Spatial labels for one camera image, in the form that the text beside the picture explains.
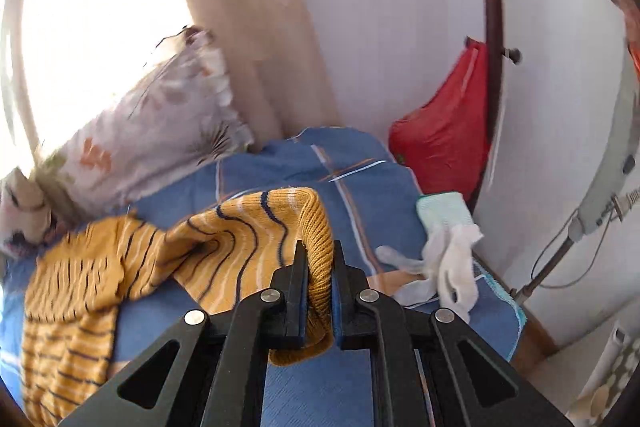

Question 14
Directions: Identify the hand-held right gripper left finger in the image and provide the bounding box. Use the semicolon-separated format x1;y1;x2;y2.
59;239;310;427

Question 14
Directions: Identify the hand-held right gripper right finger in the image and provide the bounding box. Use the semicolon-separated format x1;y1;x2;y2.
332;240;574;427

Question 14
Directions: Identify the yellow striped knit sweater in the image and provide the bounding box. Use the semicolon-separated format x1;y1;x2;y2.
21;187;335;427

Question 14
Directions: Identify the blue plaid bed sheet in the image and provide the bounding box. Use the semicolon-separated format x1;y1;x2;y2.
0;127;527;427

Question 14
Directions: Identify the red plastic bag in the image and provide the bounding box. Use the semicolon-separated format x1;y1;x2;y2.
388;38;492;202

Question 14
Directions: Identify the floral pillow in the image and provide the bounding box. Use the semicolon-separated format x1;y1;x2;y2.
35;26;255;224

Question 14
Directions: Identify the beige curtain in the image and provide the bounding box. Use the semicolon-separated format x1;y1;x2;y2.
161;0;342;140

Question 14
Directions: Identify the grey standing fan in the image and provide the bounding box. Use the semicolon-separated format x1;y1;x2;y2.
515;52;640;308

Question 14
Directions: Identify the grey cable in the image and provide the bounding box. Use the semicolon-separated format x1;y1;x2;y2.
530;212;617;282

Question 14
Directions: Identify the dark wooden bed post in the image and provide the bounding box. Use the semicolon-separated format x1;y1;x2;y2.
465;0;522;212

